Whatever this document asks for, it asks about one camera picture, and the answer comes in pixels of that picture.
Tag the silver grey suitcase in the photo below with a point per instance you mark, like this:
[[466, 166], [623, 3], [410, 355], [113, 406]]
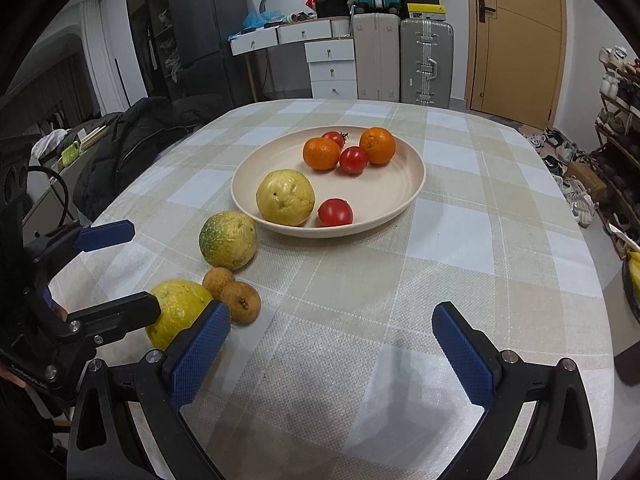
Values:
[[426, 62]]

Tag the white drawer desk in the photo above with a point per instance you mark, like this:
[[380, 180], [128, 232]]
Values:
[[329, 52]]

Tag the shoe rack with shoes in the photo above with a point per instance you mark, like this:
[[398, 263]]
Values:
[[616, 160]]

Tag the large yellow fruit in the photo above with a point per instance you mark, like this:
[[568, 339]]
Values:
[[181, 303]]

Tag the checkered beige tablecloth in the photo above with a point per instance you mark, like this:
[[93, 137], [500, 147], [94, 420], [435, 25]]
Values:
[[341, 377]]

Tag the black refrigerator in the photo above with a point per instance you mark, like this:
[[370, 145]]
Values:
[[202, 30]]

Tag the round red tomato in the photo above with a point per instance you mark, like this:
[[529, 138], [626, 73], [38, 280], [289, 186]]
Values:
[[335, 212]]

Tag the black jacket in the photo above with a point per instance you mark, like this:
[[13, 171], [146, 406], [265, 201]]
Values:
[[134, 140]]

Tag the green yellow mottled fruit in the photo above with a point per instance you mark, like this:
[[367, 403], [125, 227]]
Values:
[[228, 239]]

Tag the brown longan fruit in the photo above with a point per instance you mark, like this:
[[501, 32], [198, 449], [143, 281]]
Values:
[[243, 302], [216, 280]]

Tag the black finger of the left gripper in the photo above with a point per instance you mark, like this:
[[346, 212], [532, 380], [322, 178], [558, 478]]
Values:
[[112, 320]]

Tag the small yellow guava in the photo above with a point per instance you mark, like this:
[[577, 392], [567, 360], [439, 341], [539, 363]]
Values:
[[285, 197]]

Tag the brown wooden door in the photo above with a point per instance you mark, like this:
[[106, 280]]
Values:
[[516, 59]]

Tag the large oval red tomato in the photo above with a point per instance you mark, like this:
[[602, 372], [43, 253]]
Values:
[[337, 137]]

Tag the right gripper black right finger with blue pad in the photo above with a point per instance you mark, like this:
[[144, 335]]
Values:
[[559, 441]]

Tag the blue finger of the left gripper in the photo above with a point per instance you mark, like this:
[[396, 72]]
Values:
[[102, 234]]

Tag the small red tomato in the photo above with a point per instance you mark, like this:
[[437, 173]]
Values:
[[353, 160]]

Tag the cream round plate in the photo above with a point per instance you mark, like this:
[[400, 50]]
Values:
[[378, 195]]

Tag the orange tangerine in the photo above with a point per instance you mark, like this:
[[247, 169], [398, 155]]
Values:
[[321, 154], [379, 145]]

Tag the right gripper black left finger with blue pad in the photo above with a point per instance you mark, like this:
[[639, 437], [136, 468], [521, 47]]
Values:
[[104, 442]]

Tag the beige suitcase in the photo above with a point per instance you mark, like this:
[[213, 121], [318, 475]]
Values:
[[376, 38]]

